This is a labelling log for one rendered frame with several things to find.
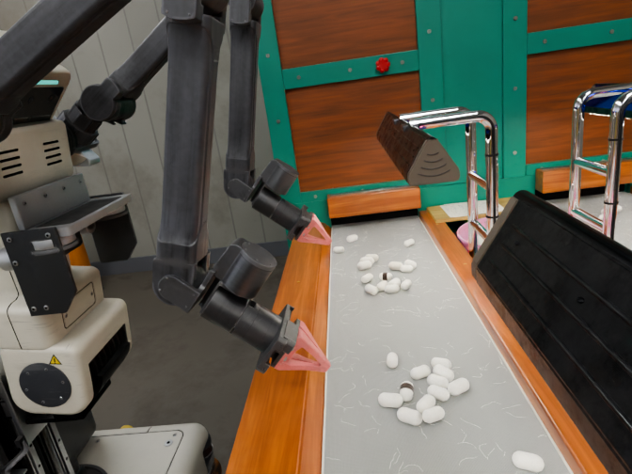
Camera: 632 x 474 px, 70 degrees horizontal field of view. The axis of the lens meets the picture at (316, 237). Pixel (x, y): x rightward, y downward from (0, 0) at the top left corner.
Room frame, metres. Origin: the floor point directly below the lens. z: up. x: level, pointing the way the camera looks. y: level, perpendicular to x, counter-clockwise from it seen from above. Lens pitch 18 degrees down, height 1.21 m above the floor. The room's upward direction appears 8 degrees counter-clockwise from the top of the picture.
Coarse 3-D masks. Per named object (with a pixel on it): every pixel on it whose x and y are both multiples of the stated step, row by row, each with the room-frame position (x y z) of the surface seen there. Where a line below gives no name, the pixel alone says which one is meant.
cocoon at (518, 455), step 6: (516, 456) 0.42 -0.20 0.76; (522, 456) 0.42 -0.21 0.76; (528, 456) 0.42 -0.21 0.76; (534, 456) 0.41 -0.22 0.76; (516, 462) 0.42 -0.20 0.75; (522, 462) 0.41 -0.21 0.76; (528, 462) 0.41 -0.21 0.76; (534, 462) 0.41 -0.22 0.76; (540, 462) 0.41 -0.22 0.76; (522, 468) 0.41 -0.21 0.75; (528, 468) 0.41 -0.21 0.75; (534, 468) 0.41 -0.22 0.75; (540, 468) 0.40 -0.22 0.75
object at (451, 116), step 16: (416, 112) 1.05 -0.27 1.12; (432, 112) 1.05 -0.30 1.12; (448, 112) 1.04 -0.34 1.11; (464, 112) 0.90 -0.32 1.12; (480, 112) 0.89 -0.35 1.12; (496, 128) 0.89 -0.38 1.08; (496, 144) 0.89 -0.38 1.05; (496, 160) 0.89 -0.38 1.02; (480, 176) 0.98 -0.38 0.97; (496, 176) 0.89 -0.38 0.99; (496, 192) 0.89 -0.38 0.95; (496, 208) 0.89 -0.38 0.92; (480, 224) 1.00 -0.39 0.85
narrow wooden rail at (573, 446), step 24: (456, 240) 1.13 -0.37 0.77; (456, 264) 0.98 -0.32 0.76; (480, 288) 0.84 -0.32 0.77; (480, 312) 0.76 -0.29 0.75; (504, 336) 0.66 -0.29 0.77; (528, 360) 0.59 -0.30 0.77; (528, 384) 0.54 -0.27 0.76; (552, 408) 0.48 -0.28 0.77; (552, 432) 0.46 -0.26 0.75; (576, 432) 0.44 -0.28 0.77; (576, 456) 0.40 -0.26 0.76
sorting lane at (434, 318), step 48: (336, 240) 1.35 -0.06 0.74; (384, 240) 1.28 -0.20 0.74; (432, 240) 1.22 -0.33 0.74; (336, 288) 1.00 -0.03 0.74; (432, 288) 0.92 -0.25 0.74; (336, 336) 0.78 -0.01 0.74; (384, 336) 0.75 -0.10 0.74; (432, 336) 0.73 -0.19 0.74; (480, 336) 0.71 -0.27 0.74; (336, 384) 0.63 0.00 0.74; (384, 384) 0.61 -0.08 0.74; (480, 384) 0.58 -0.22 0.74; (336, 432) 0.52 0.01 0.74; (384, 432) 0.51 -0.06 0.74; (432, 432) 0.50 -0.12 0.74; (480, 432) 0.48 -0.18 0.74; (528, 432) 0.47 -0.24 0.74
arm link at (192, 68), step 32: (192, 0) 0.56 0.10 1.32; (192, 32) 0.58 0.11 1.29; (224, 32) 0.66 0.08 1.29; (192, 64) 0.59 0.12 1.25; (192, 96) 0.58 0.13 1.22; (192, 128) 0.58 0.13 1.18; (192, 160) 0.58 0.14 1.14; (192, 192) 0.58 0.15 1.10; (160, 224) 0.59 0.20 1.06; (192, 224) 0.58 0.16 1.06; (160, 256) 0.57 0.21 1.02; (192, 256) 0.57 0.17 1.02
